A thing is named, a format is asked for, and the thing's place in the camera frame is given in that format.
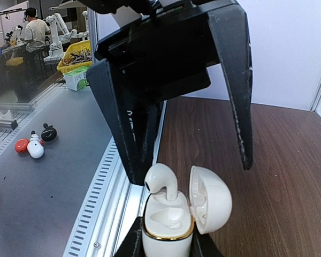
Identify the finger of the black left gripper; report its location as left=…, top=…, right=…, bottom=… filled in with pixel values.
left=208, top=1, right=253, bottom=170
left=87, top=58, right=158, bottom=185

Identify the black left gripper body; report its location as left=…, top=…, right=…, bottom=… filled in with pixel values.
left=84, top=1, right=228, bottom=103

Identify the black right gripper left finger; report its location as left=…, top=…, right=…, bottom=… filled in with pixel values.
left=114, top=217, right=143, bottom=257

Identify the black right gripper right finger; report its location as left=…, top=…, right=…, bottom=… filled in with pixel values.
left=190, top=229, right=224, bottom=257

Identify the white earbud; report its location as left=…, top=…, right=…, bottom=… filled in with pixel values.
left=144, top=163, right=178, bottom=201

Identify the black mouse figure case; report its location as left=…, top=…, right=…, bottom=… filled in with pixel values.
left=41, top=123, right=57, bottom=142

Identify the red round earbud case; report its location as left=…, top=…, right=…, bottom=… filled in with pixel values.
left=14, top=138, right=29, bottom=154

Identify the green white box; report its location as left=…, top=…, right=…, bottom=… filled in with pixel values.
left=64, top=66, right=89, bottom=92

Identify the seated worker white shirt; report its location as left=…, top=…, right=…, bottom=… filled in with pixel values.
left=24, top=7, right=51, bottom=81

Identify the aluminium front rail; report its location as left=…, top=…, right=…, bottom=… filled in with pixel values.
left=0, top=82, right=167, bottom=257

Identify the yellow bin with cables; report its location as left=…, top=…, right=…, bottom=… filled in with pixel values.
left=57, top=40, right=93, bottom=74

